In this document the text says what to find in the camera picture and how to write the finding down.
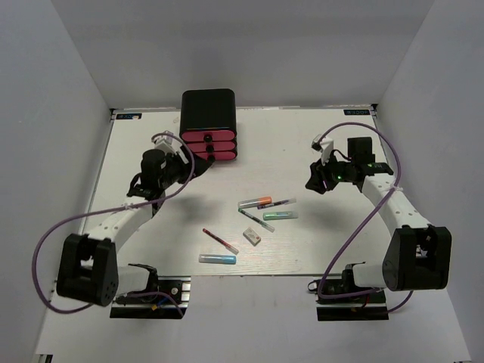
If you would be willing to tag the blue label sticker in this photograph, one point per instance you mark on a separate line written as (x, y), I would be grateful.
(356, 112)
(128, 116)

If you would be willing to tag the left blue label sticker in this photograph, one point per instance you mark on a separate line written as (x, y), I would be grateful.
(128, 116)

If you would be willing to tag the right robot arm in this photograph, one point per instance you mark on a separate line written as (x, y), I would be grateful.
(418, 254)

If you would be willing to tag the green capped marker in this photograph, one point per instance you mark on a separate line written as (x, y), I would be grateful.
(282, 215)

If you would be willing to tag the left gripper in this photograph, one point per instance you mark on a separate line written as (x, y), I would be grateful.
(176, 157)

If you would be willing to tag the orange capped marker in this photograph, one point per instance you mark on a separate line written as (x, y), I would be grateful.
(259, 201)

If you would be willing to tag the purple pen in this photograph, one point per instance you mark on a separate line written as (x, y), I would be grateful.
(277, 203)

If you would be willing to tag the green pen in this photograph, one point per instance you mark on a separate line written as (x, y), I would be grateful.
(256, 220)

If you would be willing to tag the right blue label sticker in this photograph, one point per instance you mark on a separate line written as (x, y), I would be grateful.
(356, 112)

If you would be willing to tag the black drawer cabinet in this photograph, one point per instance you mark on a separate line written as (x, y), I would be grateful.
(208, 109)

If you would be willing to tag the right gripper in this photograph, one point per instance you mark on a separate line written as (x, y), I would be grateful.
(316, 181)

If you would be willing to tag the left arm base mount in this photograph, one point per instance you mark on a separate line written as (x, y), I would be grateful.
(170, 302)

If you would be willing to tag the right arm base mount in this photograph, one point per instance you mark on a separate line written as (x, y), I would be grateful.
(370, 307)

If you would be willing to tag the blue capped marker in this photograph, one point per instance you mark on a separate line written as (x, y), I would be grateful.
(217, 259)

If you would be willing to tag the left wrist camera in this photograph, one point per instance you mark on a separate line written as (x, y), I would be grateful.
(163, 141)

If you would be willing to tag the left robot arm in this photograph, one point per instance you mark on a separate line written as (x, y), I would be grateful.
(89, 271)

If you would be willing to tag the white eraser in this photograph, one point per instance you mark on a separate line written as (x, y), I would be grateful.
(252, 236)

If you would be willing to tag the red pen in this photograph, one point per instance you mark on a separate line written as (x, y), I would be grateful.
(227, 246)

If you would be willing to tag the pink drawer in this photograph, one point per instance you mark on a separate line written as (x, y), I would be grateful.
(226, 155)
(208, 135)
(199, 147)

